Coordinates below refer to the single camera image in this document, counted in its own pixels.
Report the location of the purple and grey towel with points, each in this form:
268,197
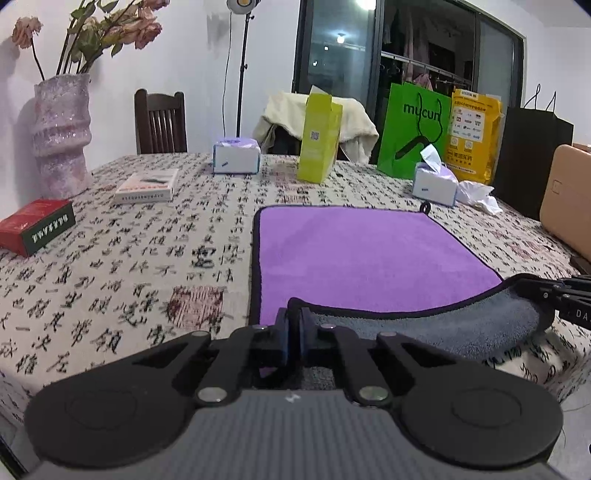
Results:
377,271

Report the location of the lime green carton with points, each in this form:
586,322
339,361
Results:
320,139

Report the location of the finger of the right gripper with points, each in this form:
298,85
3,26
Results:
567,298

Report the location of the crumpled white tissue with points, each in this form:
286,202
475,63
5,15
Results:
478,195

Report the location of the studio light on stand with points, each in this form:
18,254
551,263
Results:
245,9

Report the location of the red and green box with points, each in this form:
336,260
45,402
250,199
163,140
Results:
35,225

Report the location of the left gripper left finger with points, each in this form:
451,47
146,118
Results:
189,402

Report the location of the calligraphy print tablecloth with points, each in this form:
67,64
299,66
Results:
126,278

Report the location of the dark wooden chair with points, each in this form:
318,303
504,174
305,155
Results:
159,123

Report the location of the chair draped with cream cloth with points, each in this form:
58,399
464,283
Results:
359,135

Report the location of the pink speckled vase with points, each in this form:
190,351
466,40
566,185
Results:
60,132

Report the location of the left purple tissue box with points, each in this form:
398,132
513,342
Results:
236,156

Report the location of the dried pink roses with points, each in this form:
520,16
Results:
99,26

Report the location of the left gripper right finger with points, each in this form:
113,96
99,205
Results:
455,410

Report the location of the purple tissue box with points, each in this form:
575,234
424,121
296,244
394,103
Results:
433,180
236,156

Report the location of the black paper bag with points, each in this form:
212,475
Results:
530,139

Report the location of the green mucun paper bag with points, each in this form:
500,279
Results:
416,117

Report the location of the dark framed glass door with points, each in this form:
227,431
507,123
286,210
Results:
359,49

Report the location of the beige plastic case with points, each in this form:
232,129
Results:
566,207

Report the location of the yellow plastic bag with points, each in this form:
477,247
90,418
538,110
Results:
473,135

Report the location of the right purple tissue box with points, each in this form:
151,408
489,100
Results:
433,180

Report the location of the white flat box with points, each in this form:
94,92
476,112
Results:
153,186

